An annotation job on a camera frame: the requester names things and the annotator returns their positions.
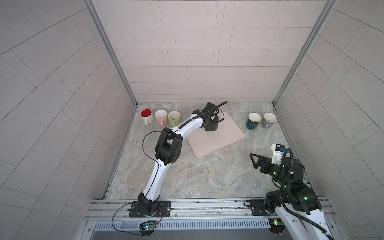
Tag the beige rectangular tray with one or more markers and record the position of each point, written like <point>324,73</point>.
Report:
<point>204,143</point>

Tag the white vent grille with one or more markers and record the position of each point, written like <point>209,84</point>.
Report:
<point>187,224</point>

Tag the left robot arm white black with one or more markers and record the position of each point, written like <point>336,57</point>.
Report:
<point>168,150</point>

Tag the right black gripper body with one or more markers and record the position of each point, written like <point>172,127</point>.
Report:
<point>272,171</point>

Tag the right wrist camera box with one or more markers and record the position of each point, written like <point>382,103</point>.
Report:
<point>278,151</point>

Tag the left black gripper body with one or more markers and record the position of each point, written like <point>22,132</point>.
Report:
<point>208,119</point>

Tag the light green mug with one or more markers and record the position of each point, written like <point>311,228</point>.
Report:
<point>174,118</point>

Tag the pink mug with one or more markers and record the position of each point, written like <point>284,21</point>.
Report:
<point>162,118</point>

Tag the dark green mug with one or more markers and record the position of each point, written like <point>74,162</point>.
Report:
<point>253,121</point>

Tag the black mug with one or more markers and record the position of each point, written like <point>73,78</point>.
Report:
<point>212,124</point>

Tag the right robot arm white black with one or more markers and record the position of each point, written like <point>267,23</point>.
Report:
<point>295,203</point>

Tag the right circuit board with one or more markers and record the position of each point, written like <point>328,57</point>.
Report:
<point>276,226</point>

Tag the grey mug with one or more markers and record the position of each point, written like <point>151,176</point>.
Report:
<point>268,120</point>

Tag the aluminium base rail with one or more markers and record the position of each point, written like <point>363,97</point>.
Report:
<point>210,208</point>

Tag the white mug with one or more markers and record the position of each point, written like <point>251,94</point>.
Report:
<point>147,116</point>

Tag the left circuit board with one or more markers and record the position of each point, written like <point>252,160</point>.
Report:
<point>147,228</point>

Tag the circuit board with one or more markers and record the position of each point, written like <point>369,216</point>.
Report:
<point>147,228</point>
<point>276,226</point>

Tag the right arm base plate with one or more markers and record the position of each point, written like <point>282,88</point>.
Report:
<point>258,208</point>

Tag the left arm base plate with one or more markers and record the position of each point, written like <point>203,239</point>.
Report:
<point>150,209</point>

